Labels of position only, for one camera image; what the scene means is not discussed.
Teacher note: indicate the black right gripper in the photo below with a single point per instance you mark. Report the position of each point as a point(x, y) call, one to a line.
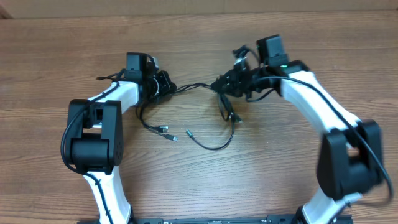
point(227, 84)

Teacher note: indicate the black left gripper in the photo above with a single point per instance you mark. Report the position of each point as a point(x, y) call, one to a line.
point(166, 86)

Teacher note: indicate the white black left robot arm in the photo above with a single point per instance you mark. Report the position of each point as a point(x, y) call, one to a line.
point(92, 144)

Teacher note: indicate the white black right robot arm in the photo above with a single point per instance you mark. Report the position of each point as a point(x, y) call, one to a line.
point(350, 162)

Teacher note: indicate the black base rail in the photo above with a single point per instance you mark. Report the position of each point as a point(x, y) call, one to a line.
point(270, 219)

